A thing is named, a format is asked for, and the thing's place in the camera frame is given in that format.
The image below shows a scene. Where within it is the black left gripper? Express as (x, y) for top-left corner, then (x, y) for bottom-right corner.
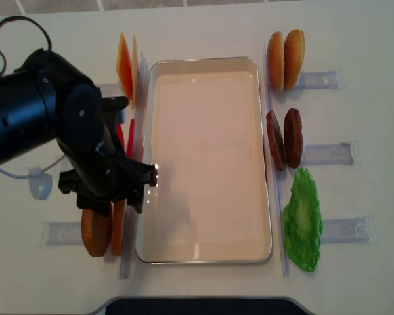
(58, 147), (158, 216)

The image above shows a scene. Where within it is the bun slice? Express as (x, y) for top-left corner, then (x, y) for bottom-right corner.
(284, 29), (305, 90)
(267, 31), (284, 92)
(111, 199), (126, 257)
(81, 205), (112, 257)

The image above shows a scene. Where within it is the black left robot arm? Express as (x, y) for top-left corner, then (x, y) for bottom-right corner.
(0, 49), (158, 215)

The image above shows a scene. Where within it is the inner red tomato slice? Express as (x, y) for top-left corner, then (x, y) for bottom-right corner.
(126, 119), (135, 158)

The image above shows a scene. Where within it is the red tomato slice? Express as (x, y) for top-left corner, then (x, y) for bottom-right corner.
(116, 124), (125, 149)
(126, 119), (135, 158)

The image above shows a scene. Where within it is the outer red tomato slice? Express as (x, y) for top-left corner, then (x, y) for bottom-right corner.
(116, 124), (125, 149)

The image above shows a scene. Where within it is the outer orange cheese slice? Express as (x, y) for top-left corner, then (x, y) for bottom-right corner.
(116, 33), (133, 101)

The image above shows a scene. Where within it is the inner brown meat patty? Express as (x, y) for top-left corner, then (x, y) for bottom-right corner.
(266, 110), (286, 171)

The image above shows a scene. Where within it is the brown meat patty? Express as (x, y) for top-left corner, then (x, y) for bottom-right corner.
(284, 108), (303, 169)
(266, 110), (286, 171)

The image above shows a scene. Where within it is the outer brown meat patty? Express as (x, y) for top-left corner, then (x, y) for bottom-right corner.
(284, 108), (303, 169)

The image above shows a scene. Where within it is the green lettuce leaf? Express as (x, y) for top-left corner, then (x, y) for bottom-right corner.
(282, 168), (323, 272)

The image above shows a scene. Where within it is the clear holder track, lettuce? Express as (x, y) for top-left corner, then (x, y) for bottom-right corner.
(321, 216), (378, 244)

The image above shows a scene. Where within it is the white metal tray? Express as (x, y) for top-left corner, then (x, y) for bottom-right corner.
(135, 57), (272, 264)

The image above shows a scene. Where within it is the clear holder track, left bun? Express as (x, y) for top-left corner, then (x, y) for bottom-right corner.
(41, 221), (83, 247)

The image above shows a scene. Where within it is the clear holder track, bun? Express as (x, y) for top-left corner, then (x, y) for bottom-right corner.
(41, 221), (83, 247)
(295, 70), (345, 90)

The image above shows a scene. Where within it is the black pad at table edge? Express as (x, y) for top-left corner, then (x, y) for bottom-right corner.
(105, 298), (306, 314)

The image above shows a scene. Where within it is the clear holder track, patty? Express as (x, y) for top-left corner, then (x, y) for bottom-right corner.
(301, 141), (361, 166)

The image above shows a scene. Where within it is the clear holder track, right bun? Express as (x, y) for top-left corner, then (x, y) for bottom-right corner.
(295, 70), (345, 90)

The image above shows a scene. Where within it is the left clear long rail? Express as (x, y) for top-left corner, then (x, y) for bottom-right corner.
(120, 53), (149, 280)

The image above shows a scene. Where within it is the clear long rail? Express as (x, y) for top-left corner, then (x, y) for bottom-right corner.
(264, 44), (290, 277)
(120, 53), (149, 280)

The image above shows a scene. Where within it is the white cable with clip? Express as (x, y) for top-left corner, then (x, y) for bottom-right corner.
(0, 154), (66, 200)

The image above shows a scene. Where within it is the right clear long rail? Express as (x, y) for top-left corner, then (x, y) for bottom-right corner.
(264, 44), (290, 277)

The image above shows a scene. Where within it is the brown cable loop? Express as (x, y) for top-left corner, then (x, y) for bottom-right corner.
(0, 16), (53, 79)

